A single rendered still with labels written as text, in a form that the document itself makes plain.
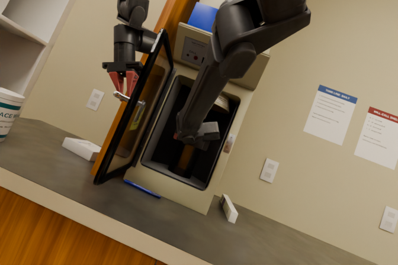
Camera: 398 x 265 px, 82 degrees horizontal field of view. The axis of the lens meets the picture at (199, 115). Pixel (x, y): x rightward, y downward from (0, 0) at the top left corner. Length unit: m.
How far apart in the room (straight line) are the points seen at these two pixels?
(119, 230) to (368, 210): 1.24
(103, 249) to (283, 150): 0.97
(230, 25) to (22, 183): 0.57
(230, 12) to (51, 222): 0.60
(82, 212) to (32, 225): 0.15
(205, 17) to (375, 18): 1.12
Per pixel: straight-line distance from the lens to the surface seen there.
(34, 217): 0.71
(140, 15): 0.66
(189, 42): 0.82
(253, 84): 0.82
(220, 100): 0.87
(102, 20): 1.59
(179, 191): 0.84
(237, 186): 1.28
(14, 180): 0.70
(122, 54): 0.65
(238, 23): 0.36
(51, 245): 0.71
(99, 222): 0.60
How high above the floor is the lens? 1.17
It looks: 5 degrees up
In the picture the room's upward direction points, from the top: 22 degrees clockwise
